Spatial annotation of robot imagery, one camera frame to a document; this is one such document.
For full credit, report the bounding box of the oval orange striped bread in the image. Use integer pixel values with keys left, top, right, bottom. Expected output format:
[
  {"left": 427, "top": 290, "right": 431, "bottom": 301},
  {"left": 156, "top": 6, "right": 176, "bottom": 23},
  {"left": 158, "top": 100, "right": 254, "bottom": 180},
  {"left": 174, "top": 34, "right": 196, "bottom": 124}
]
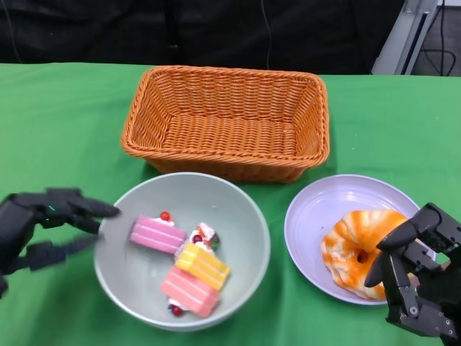
[{"left": 336, "top": 210, "right": 421, "bottom": 270}]

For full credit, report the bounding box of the pink cake slice with cherry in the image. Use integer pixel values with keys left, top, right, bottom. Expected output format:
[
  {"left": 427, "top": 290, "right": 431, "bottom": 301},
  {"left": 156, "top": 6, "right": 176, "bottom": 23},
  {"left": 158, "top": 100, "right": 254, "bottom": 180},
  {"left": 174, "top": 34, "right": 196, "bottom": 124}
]
[{"left": 129, "top": 211, "right": 187, "bottom": 255}]

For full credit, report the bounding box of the black hanging cable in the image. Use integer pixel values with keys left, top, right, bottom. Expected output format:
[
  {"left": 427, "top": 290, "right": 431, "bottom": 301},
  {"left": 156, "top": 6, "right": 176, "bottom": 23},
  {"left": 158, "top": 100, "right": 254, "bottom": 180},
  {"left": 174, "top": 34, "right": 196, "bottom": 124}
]
[{"left": 261, "top": 0, "right": 274, "bottom": 69}]

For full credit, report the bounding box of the chocolate cake piece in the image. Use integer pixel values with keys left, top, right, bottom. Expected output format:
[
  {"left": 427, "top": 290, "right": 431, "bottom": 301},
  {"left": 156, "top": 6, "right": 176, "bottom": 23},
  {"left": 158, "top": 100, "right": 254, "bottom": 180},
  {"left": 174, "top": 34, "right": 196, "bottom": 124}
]
[{"left": 174, "top": 222, "right": 220, "bottom": 261}]

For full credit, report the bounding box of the grey-green bowl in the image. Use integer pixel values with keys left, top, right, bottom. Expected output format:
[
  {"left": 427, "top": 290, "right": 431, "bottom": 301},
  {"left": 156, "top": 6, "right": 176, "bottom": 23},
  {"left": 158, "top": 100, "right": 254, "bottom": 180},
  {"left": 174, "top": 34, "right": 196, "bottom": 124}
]
[{"left": 93, "top": 172, "right": 271, "bottom": 332}]

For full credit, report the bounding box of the orange wicker basket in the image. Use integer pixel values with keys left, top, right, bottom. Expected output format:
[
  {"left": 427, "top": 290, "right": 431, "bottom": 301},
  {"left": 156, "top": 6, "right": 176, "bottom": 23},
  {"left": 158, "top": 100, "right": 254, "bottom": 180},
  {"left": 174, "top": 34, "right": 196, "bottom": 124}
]
[{"left": 120, "top": 65, "right": 331, "bottom": 184}]

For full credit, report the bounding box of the black stand pole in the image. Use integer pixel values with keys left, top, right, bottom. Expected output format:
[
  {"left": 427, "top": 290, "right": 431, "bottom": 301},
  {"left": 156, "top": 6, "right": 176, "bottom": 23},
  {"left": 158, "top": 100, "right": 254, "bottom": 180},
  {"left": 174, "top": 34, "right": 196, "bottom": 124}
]
[{"left": 167, "top": 0, "right": 181, "bottom": 66}]

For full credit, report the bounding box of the small pink cake slice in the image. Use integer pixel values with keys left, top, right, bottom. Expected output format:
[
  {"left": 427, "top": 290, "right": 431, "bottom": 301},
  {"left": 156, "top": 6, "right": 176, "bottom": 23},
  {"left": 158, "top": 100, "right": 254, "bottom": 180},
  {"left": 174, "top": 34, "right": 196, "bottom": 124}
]
[{"left": 160, "top": 265, "right": 221, "bottom": 319}]

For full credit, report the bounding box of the black backdrop cloth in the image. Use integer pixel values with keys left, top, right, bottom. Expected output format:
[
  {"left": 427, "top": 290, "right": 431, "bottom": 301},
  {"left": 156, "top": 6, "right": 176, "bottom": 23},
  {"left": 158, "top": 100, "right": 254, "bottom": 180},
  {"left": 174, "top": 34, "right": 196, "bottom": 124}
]
[{"left": 0, "top": 0, "right": 399, "bottom": 76}]

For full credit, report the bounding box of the yellow layered cake slice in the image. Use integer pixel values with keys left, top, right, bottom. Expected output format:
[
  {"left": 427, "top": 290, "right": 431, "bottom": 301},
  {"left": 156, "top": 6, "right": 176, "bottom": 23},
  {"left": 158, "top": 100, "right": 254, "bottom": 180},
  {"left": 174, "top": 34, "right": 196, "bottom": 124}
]
[{"left": 175, "top": 242, "right": 231, "bottom": 291}]

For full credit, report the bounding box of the grey aluminium frame post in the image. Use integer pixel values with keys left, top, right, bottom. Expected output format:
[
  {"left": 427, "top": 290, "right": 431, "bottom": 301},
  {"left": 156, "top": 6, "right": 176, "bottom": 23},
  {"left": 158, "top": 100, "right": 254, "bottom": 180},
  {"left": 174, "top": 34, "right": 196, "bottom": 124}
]
[{"left": 370, "top": 0, "right": 446, "bottom": 76}]

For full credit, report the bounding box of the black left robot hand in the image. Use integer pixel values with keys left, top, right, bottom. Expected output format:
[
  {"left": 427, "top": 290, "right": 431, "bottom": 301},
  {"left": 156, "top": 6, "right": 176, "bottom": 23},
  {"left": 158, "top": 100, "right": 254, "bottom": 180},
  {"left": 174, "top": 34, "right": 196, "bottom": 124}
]
[{"left": 0, "top": 187, "right": 122, "bottom": 300}]

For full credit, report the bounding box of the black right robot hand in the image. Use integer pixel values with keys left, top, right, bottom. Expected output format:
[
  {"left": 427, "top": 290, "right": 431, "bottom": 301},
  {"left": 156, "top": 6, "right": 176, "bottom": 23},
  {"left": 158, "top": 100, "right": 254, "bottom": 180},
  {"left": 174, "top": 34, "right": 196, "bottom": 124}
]
[{"left": 364, "top": 202, "right": 461, "bottom": 346}]

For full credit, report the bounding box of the green tablecloth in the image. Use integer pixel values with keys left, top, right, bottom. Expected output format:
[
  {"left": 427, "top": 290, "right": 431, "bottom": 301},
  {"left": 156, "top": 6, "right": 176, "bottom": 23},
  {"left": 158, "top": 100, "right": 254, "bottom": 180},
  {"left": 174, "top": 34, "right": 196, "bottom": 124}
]
[{"left": 0, "top": 61, "right": 461, "bottom": 346}]

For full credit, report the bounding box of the pale lavender plate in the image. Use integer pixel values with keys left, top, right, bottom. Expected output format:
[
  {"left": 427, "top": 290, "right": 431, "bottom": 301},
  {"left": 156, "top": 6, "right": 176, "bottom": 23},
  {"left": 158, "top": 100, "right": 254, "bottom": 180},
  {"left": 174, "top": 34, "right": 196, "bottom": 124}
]
[{"left": 284, "top": 174, "right": 437, "bottom": 306}]

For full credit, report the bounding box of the black floor cable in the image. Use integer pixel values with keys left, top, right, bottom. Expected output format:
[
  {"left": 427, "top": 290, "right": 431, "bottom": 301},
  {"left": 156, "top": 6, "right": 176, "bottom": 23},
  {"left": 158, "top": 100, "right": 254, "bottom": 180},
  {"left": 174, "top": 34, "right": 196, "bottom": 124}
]
[{"left": 421, "top": 6, "right": 461, "bottom": 76}]

